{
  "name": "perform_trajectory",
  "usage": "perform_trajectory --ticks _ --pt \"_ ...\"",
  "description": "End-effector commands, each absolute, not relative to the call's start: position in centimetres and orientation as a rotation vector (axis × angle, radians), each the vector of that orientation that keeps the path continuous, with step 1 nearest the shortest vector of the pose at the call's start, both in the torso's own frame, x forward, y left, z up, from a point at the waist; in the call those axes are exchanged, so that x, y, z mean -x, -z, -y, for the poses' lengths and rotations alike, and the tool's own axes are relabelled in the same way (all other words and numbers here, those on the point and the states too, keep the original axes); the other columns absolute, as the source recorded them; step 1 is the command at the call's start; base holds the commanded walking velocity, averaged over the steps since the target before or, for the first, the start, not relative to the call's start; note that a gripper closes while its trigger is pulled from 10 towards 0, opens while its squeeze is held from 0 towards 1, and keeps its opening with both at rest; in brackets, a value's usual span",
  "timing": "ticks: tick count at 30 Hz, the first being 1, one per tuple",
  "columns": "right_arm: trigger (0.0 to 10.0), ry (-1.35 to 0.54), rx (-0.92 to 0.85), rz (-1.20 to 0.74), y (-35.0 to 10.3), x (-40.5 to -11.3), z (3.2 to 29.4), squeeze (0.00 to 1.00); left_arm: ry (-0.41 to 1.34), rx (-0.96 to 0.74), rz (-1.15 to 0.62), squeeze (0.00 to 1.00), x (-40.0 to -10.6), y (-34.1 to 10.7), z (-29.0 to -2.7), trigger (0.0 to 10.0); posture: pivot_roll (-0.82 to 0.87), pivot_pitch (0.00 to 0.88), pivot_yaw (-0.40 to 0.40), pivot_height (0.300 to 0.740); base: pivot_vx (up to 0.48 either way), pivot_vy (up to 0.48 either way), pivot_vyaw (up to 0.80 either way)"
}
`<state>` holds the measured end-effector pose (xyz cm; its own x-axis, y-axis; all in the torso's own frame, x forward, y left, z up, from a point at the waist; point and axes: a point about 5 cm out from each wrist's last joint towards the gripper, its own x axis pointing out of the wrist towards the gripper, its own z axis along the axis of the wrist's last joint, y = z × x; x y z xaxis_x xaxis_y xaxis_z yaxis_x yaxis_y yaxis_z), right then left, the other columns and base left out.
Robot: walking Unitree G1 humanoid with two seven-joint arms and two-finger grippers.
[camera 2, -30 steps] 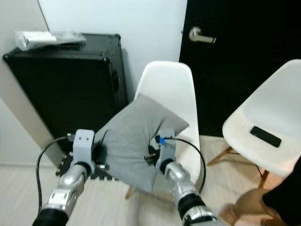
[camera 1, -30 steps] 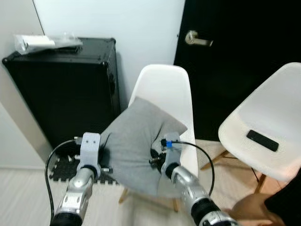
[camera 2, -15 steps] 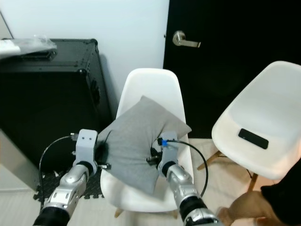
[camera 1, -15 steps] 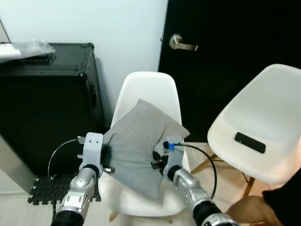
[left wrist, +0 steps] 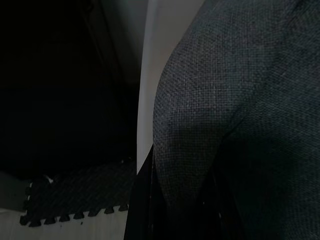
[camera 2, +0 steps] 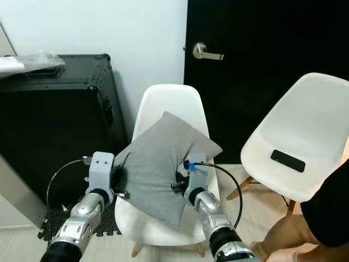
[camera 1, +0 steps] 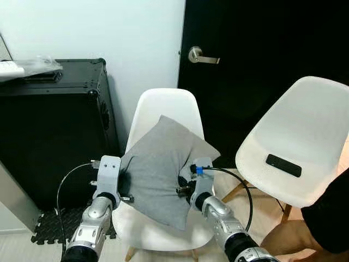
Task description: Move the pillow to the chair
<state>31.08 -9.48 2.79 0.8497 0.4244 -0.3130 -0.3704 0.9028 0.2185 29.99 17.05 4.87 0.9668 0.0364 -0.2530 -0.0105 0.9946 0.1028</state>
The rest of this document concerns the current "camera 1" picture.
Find grey pillow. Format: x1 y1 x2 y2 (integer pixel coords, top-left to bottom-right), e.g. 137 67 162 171
119 115 221 231

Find white shell chair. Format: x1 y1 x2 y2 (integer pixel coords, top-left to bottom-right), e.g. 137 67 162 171
222 76 349 222
112 88 214 261

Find black flight case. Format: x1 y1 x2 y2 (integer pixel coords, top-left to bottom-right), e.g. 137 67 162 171
0 58 119 211

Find black remote control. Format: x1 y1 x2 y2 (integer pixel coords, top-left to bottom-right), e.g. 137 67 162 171
266 154 302 178

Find person in black shorts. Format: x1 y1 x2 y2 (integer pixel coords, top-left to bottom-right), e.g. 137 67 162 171
261 169 349 260

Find white item in clear wrap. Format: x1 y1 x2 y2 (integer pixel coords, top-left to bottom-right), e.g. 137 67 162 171
0 56 63 82

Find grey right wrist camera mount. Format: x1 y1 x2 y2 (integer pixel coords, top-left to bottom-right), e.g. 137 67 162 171
189 158 214 197

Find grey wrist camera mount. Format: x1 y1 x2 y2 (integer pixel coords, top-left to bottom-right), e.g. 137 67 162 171
95 156 122 196
189 158 214 197

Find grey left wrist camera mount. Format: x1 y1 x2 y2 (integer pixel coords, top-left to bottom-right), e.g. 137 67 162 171
95 156 122 196

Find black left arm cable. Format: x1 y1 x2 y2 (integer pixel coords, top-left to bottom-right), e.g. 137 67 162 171
56 160 101 257

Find silver door lever handle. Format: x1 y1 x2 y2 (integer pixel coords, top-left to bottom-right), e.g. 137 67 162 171
188 46 220 64

